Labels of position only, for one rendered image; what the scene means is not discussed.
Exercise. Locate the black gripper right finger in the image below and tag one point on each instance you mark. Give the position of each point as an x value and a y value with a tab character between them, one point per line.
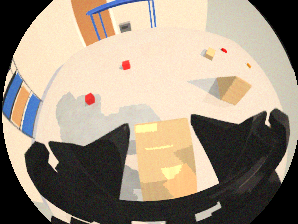
224	142

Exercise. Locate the small red block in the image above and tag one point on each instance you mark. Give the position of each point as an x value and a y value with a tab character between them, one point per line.
125	64
89	99

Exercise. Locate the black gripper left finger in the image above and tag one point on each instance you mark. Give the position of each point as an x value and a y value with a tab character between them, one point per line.
103	160

